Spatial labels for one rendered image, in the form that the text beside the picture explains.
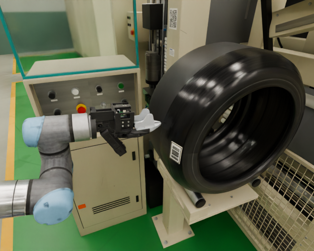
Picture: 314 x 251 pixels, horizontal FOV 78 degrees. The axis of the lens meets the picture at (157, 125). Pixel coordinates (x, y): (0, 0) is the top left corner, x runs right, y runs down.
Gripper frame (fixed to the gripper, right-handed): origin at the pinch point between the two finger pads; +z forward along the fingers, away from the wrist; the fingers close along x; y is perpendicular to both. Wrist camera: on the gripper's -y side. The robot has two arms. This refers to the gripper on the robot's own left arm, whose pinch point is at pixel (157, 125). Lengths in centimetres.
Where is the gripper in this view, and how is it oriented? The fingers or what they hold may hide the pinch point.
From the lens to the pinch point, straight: 61.4
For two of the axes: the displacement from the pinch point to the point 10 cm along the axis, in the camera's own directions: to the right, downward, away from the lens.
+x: -3.6, -4.9, 7.9
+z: 9.3, -1.0, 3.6
